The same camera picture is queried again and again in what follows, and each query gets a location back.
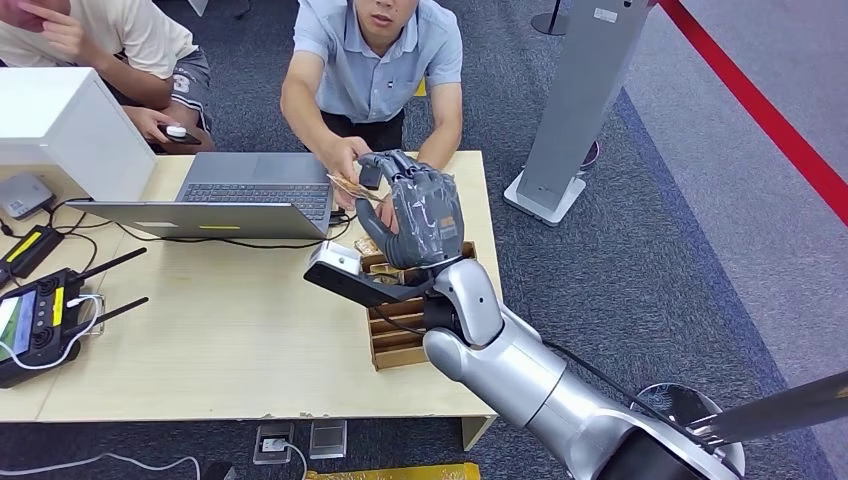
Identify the black device with yellow label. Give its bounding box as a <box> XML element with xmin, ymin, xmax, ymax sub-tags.
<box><xmin>0</xmin><ymin>225</ymin><xmax>66</xmax><ymax>290</ymax></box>

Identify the grey laptop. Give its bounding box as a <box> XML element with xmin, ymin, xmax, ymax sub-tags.
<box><xmin>66</xmin><ymin>152</ymin><xmax>337</xmax><ymax>241</ymax></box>

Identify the metal floor socket cover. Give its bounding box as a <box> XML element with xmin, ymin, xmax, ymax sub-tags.
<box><xmin>308</xmin><ymin>419</ymin><xmax>348</xmax><ymax>461</ymax></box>

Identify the person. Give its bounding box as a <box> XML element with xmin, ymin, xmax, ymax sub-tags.
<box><xmin>0</xmin><ymin>0</ymin><xmax>217</xmax><ymax>156</ymax></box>
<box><xmin>279</xmin><ymin>0</ymin><xmax>465</xmax><ymax>233</ymax></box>

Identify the white cable on controller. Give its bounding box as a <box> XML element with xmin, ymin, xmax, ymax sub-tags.
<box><xmin>0</xmin><ymin>294</ymin><xmax>106</xmax><ymax>372</ymax></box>

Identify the black remote controller with antennas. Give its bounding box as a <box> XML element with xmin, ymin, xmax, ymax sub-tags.
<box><xmin>0</xmin><ymin>246</ymin><xmax>150</xmax><ymax>390</ymax></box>

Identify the wooden slotted card box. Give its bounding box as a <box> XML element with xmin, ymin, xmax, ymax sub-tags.
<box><xmin>359</xmin><ymin>241</ymin><xmax>478</xmax><ymax>372</ymax></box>

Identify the white box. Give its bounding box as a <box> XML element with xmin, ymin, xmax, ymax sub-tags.
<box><xmin>0</xmin><ymin>67</ymin><xmax>159</xmax><ymax>203</ymax></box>

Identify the black drive cable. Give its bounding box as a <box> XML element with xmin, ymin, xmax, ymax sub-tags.
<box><xmin>115</xmin><ymin>198</ymin><xmax>360</xmax><ymax>252</ymax></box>

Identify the red barrier belt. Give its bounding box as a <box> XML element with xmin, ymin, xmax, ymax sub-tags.
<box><xmin>657</xmin><ymin>0</ymin><xmax>848</xmax><ymax>230</ymax></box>

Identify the grey kiosk stand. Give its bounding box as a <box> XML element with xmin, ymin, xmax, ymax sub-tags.
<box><xmin>503</xmin><ymin>0</ymin><xmax>657</xmax><ymax>228</ymax></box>

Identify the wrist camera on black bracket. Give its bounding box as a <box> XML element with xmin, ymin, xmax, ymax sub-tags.
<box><xmin>303</xmin><ymin>240</ymin><xmax>439</xmax><ymax>310</ymax></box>

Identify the yellow floor strip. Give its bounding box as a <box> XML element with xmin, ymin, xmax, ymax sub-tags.
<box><xmin>304</xmin><ymin>462</ymin><xmax>482</xmax><ymax>480</ymax></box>

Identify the person's left hand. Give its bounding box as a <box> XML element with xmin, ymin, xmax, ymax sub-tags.
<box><xmin>374</xmin><ymin>195</ymin><xmax>400</xmax><ymax>234</ymax></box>

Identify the grey router box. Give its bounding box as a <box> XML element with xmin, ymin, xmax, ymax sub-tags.
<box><xmin>0</xmin><ymin>173</ymin><xmax>56</xmax><ymax>222</ymax></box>

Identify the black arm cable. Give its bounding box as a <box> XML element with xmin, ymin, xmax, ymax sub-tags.
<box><xmin>543</xmin><ymin>340</ymin><xmax>720</xmax><ymax>457</ymax></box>

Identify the black router cable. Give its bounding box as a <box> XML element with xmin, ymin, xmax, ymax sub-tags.
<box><xmin>0</xmin><ymin>197</ymin><xmax>114</xmax><ymax>273</ymax></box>

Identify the floor socket with plug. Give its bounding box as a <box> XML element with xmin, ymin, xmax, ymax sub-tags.
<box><xmin>252</xmin><ymin>422</ymin><xmax>295</xmax><ymax>466</ymax></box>

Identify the person's right hand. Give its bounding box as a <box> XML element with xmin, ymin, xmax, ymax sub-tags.
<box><xmin>320</xmin><ymin>135</ymin><xmax>374</xmax><ymax>213</ymax></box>

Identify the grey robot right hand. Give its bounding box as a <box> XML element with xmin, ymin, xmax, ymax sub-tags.
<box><xmin>354</xmin><ymin>148</ymin><xmax>466</xmax><ymax>271</ymax></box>

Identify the white floor cable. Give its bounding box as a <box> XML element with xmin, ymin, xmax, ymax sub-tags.
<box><xmin>0</xmin><ymin>452</ymin><xmax>202</xmax><ymax>480</ymax></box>

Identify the black stanchion base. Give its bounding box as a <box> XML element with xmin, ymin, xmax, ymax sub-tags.
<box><xmin>529</xmin><ymin>0</ymin><xmax>571</xmax><ymax>37</ymax></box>

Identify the black phone with white knob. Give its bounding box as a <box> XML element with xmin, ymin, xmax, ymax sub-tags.
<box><xmin>157</xmin><ymin>124</ymin><xmax>203</xmax><ymax>147</ymax></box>

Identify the gold card in box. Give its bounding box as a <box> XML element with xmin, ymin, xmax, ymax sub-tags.
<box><xmin>369</xmin><ymin>262</ymin><xmax>407</xmax><ymax>287</ymax></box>

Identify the chrome stanchion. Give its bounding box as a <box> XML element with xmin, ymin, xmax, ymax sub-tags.
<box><xmin>629</xmin><ymin>370</ymin><xmax>848</xmax><ymax>480</ymax></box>

